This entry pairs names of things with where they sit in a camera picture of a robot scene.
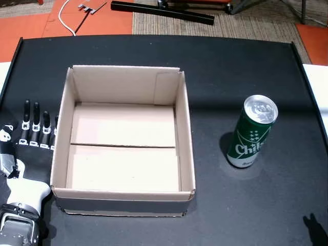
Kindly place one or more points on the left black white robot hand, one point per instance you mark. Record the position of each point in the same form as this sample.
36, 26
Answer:
30, 164

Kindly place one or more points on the green beverage can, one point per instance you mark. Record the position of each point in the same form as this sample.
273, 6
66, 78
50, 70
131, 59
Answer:
249, 138

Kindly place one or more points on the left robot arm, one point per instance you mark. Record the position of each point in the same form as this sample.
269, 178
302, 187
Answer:
18, 228

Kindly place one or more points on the open cardboard box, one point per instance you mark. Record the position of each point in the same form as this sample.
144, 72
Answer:
123, 164

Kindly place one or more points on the large orange floor mat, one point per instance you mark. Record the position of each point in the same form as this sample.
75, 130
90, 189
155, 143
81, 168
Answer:
102, 24

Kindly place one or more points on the grey pronged flat plate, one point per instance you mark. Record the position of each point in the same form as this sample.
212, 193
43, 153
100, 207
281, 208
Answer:
93, 6

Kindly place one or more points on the long black metal bar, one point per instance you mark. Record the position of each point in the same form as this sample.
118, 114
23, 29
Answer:
164, 12

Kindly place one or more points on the beige woven rug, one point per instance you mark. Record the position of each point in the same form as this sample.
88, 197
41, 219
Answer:
230, 28

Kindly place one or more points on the black metal stand legs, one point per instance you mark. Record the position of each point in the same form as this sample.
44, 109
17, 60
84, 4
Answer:
246, 6

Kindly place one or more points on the small orange floor mat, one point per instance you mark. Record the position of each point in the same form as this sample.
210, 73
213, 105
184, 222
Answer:
314, 43

